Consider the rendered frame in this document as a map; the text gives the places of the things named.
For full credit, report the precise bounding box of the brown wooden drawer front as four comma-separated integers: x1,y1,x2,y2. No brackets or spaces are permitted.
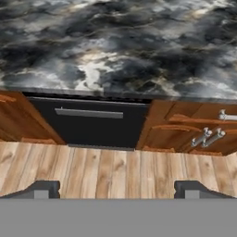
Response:
164,101,237,126

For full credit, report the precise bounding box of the grey dishwasher handle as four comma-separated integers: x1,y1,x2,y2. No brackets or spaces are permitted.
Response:
54,106,124,120

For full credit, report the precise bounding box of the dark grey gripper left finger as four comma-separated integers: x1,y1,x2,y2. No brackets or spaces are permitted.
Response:
0,180,61,200

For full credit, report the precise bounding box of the black dishwasher door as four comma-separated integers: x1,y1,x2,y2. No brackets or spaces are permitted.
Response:
27,95,152,150

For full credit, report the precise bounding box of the silver cupboard handle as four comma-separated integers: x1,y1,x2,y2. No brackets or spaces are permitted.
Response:
201,127,227,148
190,127,213,148

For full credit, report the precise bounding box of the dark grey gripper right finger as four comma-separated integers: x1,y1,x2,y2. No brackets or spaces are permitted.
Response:
173,180,237,200

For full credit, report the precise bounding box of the silver drawer handle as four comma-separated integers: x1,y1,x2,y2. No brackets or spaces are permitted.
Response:
218,108,237,122

